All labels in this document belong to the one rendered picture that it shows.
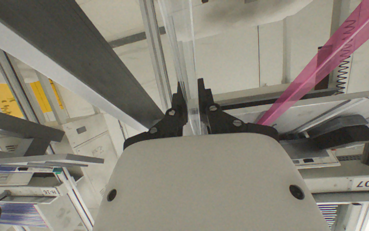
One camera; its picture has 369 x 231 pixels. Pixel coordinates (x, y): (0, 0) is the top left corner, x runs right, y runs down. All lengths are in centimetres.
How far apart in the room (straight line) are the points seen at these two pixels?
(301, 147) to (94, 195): 120
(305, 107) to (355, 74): 263
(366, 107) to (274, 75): 185
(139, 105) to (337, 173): 71
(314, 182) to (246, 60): 165
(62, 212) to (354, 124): 134
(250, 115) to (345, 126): 18
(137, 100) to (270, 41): 209
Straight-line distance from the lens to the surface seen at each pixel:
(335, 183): 71
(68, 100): 316
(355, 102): 29
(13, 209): 138
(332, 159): 60
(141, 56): 212
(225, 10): 69
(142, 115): 18
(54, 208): 118
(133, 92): 17
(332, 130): 36
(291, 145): 38
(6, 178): 117
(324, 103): 25
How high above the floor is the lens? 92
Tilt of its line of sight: 14 degrees up
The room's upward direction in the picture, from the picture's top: 170 degrees clockwise
